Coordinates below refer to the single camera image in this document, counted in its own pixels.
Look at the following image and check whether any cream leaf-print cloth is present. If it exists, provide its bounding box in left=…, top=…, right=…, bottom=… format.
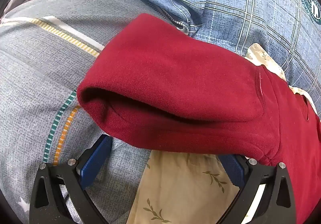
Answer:
left=127, top=44, right=320, bottom=223

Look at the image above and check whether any grey striped bed sheet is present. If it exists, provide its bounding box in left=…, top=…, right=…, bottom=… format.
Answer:
left=1, top=0, right=161, bottom=223

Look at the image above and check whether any red fleece garment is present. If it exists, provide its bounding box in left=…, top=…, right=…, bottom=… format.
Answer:
left=77, top=14, right=320, bottom=223

